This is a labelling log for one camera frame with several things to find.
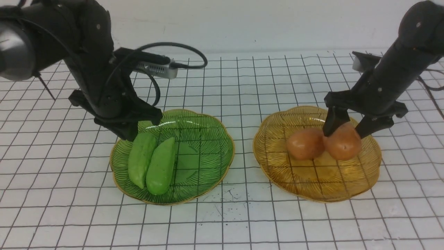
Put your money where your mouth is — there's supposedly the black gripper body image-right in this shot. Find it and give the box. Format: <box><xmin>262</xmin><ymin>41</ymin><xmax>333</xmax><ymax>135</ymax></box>
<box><xmin>324</xmin><ymin>56</ymin><xmax>409</xmax><ymax>118</ymax></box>

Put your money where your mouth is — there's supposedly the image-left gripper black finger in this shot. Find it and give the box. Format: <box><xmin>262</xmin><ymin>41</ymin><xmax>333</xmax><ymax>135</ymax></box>
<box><xmin>147</xmin><ymin>113</ymin><xmax>163</xmax><ymax>126</ymax></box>
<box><xmin>116</xmin><ymin>120</ymin><xmax>138</xmax><ymax>141</ymax></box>

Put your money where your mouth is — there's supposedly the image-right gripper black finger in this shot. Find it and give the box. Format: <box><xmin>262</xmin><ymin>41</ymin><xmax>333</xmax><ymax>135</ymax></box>
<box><xmin>355</xmin><ymin>116</ymin><xmax>394</xmax><ymax>139</ymax></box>
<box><xmin>323</xmin><ymin>106</ymin><xmax>350</xmax><ymax>137</ymax></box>

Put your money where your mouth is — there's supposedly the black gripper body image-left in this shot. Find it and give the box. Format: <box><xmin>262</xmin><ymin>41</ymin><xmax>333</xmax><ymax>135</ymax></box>
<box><xmin>68</xmin><ymin>49</ymin><xmax>162</xmax><ymax>135</ymax></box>

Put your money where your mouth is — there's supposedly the green cucumber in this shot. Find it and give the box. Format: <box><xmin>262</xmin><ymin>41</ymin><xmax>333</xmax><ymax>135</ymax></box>
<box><xmin>127</xmin><ymin>132</ymin><xmax>157</xmax><ymax>189</ymax></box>
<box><xmin>146</xmin><ymin>137</ymin><xmax>176</xmax><ymax>195</ymax></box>

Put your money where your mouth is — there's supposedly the brown potato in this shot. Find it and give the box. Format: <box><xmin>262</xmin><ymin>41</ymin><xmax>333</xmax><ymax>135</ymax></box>
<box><xmin>323</xmin><ymin>122</ymin><xmax>362</xmax><ymax>160</ymax></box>
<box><xmin>287</xmin><ymin>127</ymin><xmax>325</xmax><ymax>160</ymax></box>

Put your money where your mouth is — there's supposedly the brown potato front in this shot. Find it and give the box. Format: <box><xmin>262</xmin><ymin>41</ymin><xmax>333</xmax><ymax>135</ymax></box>
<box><xmin>287</xmin><ymin>127</ymin><xmax>325</xmax><ymax>160</ymax></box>

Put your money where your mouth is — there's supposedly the green glass plate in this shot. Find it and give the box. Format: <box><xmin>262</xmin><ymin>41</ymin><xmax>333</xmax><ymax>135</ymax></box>
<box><xmin>109</xmin><ymin>109</ymin><xmax>235</xmax><ymax>206</ymax></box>

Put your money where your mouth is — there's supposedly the amber glass plate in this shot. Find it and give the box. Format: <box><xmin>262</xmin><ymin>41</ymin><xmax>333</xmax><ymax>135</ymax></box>
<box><xmin>253</xmin><ymin>106</ymin><xmax>382</xmax><ymax>203</ymax></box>

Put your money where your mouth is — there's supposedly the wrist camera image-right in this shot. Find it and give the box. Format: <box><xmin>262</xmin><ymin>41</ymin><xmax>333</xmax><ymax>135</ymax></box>
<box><xmin>352</xmin><ymin>51</ymin><xmax>382</xmax><ymax>73</ymax></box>

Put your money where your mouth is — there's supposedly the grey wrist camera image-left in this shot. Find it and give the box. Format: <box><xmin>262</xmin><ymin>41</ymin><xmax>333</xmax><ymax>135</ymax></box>
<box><xmin>133</xmin><ymin>62</ymin><xmax>178</xmax><ymax>80</ymax></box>

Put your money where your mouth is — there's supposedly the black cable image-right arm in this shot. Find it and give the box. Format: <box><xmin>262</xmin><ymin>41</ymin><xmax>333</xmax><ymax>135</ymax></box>
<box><xmin>416</xmin><ymin>68</ymin><xmax>444</xmax><ymax>120</ymax></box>

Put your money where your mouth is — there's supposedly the black cable image-left camera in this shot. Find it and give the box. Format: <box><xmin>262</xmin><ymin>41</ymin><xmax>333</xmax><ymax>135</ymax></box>
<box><xmin>135</xmin><ymin>42</ymin><xmax>208</xmax><ymax>106</ymax></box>

